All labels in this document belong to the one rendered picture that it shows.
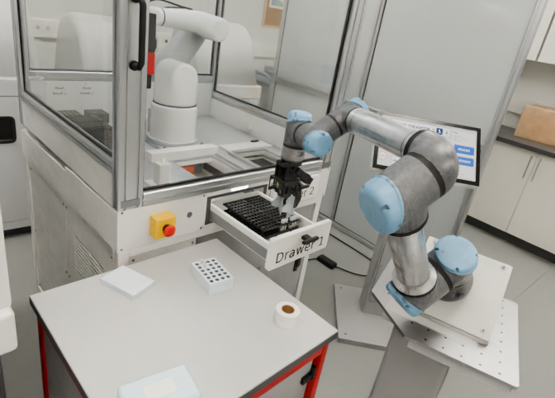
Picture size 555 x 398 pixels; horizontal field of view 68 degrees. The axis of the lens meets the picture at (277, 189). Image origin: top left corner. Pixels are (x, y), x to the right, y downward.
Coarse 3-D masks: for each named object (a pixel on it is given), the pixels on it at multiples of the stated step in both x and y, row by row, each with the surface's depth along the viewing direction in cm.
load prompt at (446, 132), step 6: (396, 120) 204; (402, 120) 204; (414, 126) 203; (420, 126) 203; (426, 126) 203; (432, 126) 204; (438, 126) 204; (438, 132) 203; (444, 132) 203; (450, 132) 203
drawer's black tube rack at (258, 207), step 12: (228, 204) 148; (240, 204) 149; (252, 204) 151; (264, 204) 153; (240, 216) 142; (252, 216) 142; (264, 216) 143; (276, 216) 145; (252, 228) 140; (276, 228) 143; (288, 228) 145
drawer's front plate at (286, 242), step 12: (300, 228) 134; (312, 228) 136; (324, 228) 141; (276, 240) 124; (288, 240) 129; (300, 240) 133; (324, 240) 144; (276, 252) 126; (300, 252) 136; (312, 252) 142; (276, 264) 129
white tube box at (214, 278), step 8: (192, 264) 128; (200, 264) 129; (208, 264) 129; (216, 264) 131; (192, 272) 128; (200, 272) 125; (208, 272) 125; (216, 272) 126; (224, 272) 127; (200, 280) 125; (208, 280) 122; (216, 280) 124; (224, 280) 123; (232, 280) 125; (208, 288) 121; (216, 288) 122; (224, 288) 124
